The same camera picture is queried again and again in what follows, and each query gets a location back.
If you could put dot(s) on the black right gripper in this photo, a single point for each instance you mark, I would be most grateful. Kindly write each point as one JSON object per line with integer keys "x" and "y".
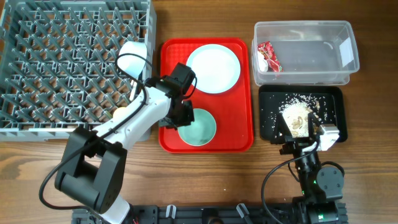
{"x": 296, "y": 144}

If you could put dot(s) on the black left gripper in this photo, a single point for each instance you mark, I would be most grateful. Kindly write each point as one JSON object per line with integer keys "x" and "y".
{"x": 188, "y": 121}

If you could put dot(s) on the mint green bowl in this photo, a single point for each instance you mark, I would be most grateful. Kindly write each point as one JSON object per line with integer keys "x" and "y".
{"x": 201, "y": 131}

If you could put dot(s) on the large light blue plate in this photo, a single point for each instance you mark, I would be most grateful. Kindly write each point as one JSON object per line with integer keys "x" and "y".
{"x": 216, "y": 67}

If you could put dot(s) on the yellow plastic cup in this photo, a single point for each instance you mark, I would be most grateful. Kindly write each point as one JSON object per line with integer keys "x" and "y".
{"x": 120, "y": 113}

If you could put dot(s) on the light blue small bowl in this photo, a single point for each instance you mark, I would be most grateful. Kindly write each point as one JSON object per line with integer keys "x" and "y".
{"x": 131, "y": 58}

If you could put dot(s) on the white tissue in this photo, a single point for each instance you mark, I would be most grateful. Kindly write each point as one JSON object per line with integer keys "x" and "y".
{"x": 262, "y": 62}

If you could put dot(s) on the red strawberry cake wrapper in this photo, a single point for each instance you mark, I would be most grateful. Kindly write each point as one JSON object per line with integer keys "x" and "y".
{"x": 267, "y": 50}

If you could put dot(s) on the cream plastic spoon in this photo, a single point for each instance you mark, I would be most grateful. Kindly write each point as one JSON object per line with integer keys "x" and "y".
{"x": 133, "y": 90}

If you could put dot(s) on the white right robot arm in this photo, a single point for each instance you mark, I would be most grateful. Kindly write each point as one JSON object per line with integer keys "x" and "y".
{"x": 321, "y": 182}

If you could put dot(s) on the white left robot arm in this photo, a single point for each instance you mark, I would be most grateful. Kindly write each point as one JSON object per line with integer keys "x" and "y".
{"x": 92, "y": 167}

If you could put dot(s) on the black food waste tray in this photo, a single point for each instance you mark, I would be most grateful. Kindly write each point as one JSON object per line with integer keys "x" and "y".
{"x": 332, "y": 91}

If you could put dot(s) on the clear plastic waste bin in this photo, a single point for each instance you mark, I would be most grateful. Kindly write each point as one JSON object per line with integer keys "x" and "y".
{"x": 310, "y": 52}

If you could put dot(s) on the grey dishwasher rack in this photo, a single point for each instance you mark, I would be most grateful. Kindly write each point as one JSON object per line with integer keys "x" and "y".
{"x": 57, "y": 63}

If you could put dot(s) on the rice and food scraps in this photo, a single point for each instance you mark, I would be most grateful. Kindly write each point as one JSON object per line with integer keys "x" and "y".
{"x": 295, "y": 108}

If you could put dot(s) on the red plastic tray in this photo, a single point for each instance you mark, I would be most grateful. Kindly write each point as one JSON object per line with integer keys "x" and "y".
{"x": 232, "y": 110}

